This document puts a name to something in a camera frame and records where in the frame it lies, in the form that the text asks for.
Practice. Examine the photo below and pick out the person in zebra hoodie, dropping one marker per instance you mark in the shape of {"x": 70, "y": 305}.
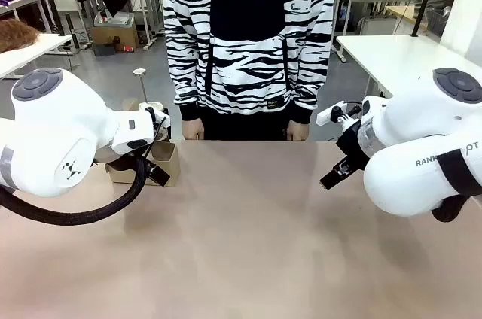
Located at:
{"x": 244, "y": 52}

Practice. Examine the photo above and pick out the brown cardboard box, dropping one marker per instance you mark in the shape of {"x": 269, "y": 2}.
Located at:
{"x": 113, "y": 35}

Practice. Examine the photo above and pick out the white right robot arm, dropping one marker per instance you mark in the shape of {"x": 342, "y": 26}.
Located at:
{"x": 414, "y": 127}

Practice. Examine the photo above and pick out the brown cardboard cup carrier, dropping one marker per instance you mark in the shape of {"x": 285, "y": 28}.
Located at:
{"x": 169, "y": 161}

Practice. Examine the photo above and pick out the brown fuzzy wig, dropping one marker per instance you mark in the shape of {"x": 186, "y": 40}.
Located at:
{"x": 15, "y": 35}

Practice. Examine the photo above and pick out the person's left forearm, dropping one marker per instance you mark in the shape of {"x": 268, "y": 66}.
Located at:
{"x": 312, "y": 82}

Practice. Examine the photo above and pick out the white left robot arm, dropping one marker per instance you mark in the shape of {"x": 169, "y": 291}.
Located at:
{"x": 56, "y": 127}

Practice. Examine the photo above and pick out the person's right hand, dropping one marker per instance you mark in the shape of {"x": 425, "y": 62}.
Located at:
{"x": 194, "y": 131}

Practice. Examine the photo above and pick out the thin metal floor stand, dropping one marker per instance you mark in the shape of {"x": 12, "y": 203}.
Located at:
{"x": 144, "y": 85}

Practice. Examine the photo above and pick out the person's right forearm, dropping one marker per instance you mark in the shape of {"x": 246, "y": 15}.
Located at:
{"x": 180, "y": 82}

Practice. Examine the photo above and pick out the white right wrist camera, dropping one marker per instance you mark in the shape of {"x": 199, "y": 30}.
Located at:
{"x": 328, "y": 114}

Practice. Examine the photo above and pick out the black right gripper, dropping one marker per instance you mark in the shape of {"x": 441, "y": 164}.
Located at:
{"x": 352, "y": 142}

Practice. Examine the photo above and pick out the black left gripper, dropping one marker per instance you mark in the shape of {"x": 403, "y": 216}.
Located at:
{"x": 124, "y": 161}

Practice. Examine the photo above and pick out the person's left hand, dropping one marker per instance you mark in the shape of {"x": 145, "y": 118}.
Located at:
{"x": 298, "y": 132}

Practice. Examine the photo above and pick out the white side table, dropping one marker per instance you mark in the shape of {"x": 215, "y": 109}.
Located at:
{"x": 30, "y": 52}
{"x": 395, "y": 55}

